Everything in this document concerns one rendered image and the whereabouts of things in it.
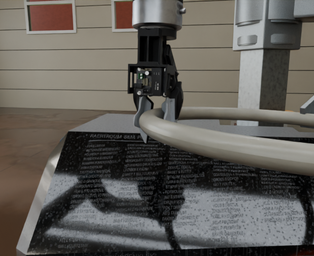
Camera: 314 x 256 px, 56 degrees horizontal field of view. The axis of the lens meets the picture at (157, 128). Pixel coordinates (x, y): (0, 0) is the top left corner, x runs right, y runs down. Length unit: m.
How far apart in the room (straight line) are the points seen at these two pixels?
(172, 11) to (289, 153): 0.33
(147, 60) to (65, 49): 7.44
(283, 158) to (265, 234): 0.49
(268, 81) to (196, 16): 5.46
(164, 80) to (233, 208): 0.39
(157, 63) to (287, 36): 1.27
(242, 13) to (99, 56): 6.01
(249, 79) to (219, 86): 5.24
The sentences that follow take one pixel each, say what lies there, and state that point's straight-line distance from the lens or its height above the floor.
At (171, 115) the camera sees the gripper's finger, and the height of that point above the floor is 0.97.
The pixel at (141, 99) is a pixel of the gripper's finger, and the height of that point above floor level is 1.00.
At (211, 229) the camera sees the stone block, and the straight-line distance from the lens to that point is 0.75.
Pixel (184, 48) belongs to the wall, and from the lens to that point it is 7.02.
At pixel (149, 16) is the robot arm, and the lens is 0.52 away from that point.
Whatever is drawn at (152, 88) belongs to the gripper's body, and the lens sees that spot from 0.51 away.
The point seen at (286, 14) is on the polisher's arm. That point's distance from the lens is 1.70.
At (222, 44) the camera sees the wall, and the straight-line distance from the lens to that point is 6.99.
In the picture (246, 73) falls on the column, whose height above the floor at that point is 1.02.
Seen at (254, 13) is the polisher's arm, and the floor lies 1.33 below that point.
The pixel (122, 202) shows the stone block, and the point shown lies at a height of 0.72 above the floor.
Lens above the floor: 1.06
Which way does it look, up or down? 12 degrees down
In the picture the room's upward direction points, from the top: straight up
